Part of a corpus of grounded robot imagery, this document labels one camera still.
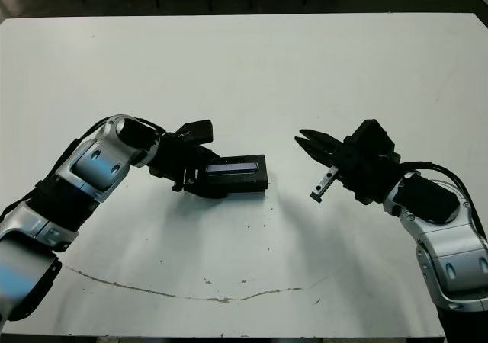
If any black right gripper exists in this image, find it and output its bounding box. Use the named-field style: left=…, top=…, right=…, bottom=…
left=294, top=129, right=401, bottom=205

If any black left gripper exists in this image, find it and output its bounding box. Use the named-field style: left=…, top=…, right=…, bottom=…
left=147, top=132, right=230, bottom=200

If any black box lid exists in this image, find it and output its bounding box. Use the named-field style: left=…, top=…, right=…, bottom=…
left=204, top=154, right=268, bottom=191

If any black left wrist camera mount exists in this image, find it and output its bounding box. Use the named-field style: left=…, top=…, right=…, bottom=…
left=173, top=119, right=214, bottom=146

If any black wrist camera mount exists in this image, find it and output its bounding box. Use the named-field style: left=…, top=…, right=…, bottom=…
left=173, top=119, right=214, bottom=146
left=348, top=119, right=396, bottom=157

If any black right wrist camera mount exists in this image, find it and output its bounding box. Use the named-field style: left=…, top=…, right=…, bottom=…
left=348, top=119, right=396, bottom=157

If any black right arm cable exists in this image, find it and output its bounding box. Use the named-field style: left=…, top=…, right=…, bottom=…
left=398, top=162, right=488, bottom=241

